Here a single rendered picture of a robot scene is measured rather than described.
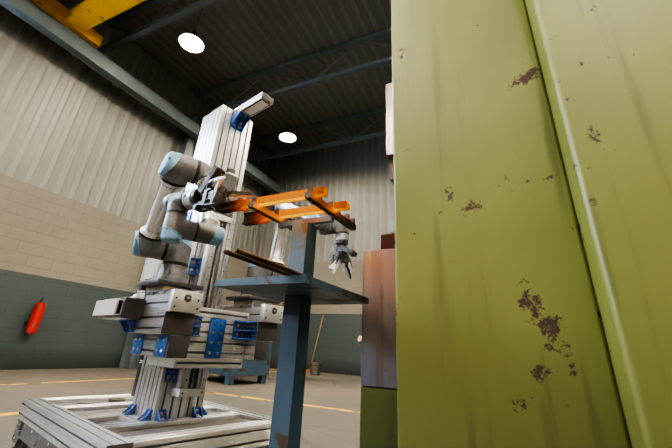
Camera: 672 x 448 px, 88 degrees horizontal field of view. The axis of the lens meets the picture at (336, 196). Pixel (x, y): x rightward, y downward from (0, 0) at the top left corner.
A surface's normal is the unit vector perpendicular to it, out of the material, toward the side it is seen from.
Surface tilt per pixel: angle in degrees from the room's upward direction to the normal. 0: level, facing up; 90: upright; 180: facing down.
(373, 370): 90
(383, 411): 90
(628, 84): 90
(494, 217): 90
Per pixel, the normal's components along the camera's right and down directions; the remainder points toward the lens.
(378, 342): -0.44, -0.38
